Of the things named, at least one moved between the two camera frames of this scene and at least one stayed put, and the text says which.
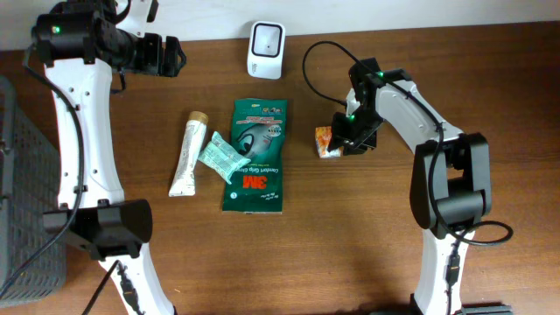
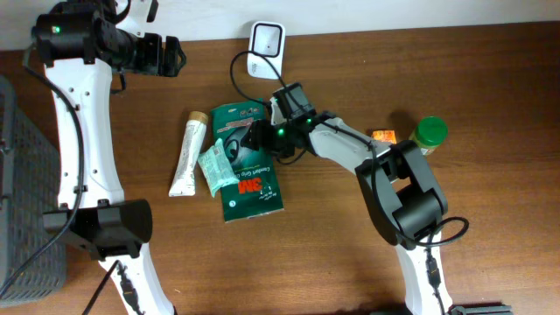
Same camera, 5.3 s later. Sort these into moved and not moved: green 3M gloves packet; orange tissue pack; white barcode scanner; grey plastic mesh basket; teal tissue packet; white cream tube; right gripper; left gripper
Moved: green 3M gloves packet; teal tissue packet; right gripper; orange tissue pack
Not moved: white cream tube; white barcode scanner; left gripper; grey plastic mesh basket
